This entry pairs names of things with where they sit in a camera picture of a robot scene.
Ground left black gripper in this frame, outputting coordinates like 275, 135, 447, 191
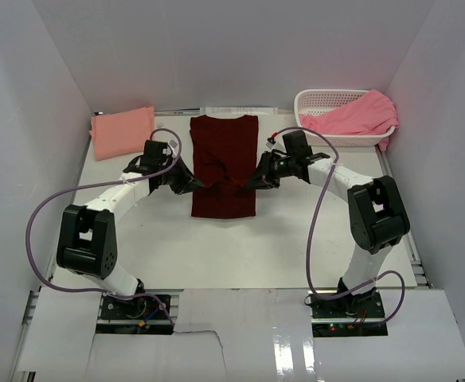
158, 155, 204, 195

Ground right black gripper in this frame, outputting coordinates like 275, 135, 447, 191
244, 151, 295, 190

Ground dark red t shirt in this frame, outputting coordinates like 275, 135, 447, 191
190, 115, 259, 220

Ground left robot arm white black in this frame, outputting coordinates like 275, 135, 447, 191
57, 140, 204, 318

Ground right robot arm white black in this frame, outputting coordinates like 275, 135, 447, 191
244, 127, 410, 318

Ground white paper sheets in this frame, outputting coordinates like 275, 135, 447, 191
200, 107, 278, 115

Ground folded salmon pink t shirt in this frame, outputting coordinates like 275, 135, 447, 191
90, 107, 154, 161

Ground white plastic basket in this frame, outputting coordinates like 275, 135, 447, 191
294, 88, 396, 147

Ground pink t shirt in basket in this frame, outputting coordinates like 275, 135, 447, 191
299, 88, 400, 152

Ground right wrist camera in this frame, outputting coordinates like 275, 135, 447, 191
266, 134, 279, 150

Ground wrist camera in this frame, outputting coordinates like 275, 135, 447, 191
167, 140, 179, 157
266, 134, 279, 150

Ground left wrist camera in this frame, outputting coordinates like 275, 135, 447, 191
167, 140, 179, 157

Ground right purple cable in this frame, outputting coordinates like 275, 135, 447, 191
271, 127, 407, 325

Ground purple cable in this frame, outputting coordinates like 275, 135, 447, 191
271, 127, 407, 325
25, 128, 182, 325

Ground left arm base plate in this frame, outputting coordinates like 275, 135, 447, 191
96, 294, 179, 335

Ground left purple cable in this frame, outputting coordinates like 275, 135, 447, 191
25, 128, 182, 325

